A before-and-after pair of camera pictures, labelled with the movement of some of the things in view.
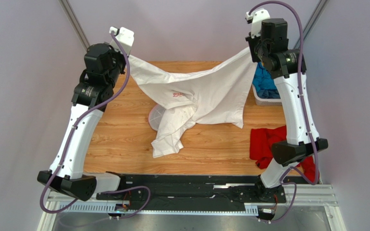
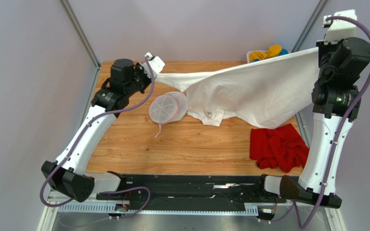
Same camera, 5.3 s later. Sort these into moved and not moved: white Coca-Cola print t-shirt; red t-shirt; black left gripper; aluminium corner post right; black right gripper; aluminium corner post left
Moved: black left gripper; white Coca-Cola print t-shirt; black right gripper
Not moved: red t-shirt; aluminium corner post left; aluminium corner post right
